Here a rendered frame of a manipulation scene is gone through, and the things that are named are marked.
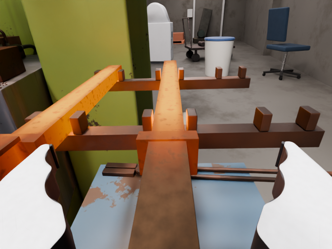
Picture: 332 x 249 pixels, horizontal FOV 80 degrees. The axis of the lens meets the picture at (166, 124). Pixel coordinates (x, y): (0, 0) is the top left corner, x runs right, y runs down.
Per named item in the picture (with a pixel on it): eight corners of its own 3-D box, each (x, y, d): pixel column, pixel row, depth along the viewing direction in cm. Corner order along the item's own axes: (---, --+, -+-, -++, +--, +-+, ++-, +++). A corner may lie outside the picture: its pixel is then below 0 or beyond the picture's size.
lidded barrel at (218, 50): (225, 70, 446) (228, 36, 414) (234, 76, 395) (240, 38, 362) (199, 71, 444) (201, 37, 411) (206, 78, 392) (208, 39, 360)
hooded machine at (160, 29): (174, 60, 588) (173, 3, 522) (172, 63, 534) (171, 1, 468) (149, 60, 598) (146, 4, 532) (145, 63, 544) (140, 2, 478)
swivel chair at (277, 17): (291, 72, 415) (308, 7, 361) (306, 80, 358) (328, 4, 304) (257, 72, 425) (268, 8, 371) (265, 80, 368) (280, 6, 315)
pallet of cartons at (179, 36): (185, 42, 1060) (185, 31, 1038) (184, 43, 980) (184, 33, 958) (160, 42, 1079) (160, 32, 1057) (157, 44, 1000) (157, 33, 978)
